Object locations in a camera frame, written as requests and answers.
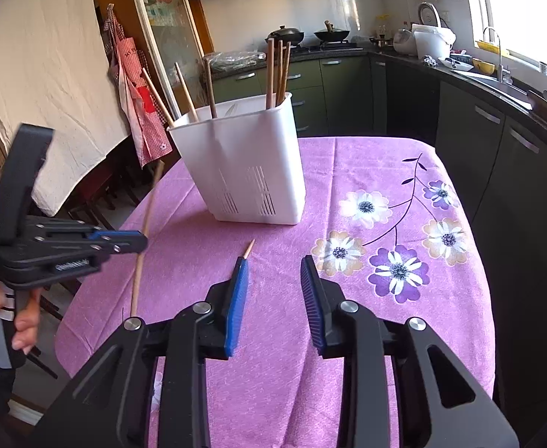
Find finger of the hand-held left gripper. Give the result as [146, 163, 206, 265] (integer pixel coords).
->
[88, 228, 136, 242]
[87, 234, 149, 256]

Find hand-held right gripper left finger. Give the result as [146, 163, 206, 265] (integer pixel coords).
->
[31, 258, 251, 448]

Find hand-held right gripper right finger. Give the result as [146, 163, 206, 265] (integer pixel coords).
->
[300, 255, 519, 448]

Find white plastic utensil holder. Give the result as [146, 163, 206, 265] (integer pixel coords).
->
[167, 92, 307, 226]

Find bunch of brown chopsticks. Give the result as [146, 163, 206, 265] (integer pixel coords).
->
[141, 37, 293, 126]

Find person's left hand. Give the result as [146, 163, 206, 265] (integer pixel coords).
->
[0, 284, 41, 352]

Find dark wooden chair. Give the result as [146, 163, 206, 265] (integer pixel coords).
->
[69, 167, 140, 225]
[20, 284, 79, 380]

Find pink floral tablecloth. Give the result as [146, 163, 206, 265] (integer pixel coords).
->
[54, 136, 497, 448]

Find red checked apron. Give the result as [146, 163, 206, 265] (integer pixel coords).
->
[102, 4, 174, 169]

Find white cloth sheet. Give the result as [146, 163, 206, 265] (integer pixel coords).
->
[0, 0, 133, 218]

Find sliding glass door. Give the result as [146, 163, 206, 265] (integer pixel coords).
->
[126, 0, 209, 123]

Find green kitchen cabinets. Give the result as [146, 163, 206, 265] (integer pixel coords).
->
[212, 53, 372, 139]

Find clear plastic bag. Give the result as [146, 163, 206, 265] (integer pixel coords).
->
[203, 50, 267, 74]

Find dark kitchen cabinets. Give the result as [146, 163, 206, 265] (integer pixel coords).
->
[369, 53, 547, 435]

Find gas stove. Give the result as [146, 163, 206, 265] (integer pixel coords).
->
[296, 40, 366, 53]

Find black wok with lid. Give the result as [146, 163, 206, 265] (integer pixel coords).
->
[266, 25, 306, 46]

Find condiment bottles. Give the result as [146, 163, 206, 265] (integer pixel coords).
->
[369, 21, 396, 50]

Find white plate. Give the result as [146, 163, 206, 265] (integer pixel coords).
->
[438, 57, 473, 72]

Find steel sink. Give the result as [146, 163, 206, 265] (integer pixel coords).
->
[460, 68, 536, 104]

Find black kitchen countertop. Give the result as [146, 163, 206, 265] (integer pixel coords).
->
[208, 42, 547, 152]

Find white plastic bucket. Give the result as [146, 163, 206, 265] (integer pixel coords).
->
[411, 23, 456, 59]

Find small steel faucet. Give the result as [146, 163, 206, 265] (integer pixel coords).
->
[482, 26, 513, 85]

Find yellow tray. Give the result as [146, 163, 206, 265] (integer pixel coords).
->
[476, 40, 510, 55]

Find kitchen window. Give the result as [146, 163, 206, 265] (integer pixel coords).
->
[460, 0, 547, 90]

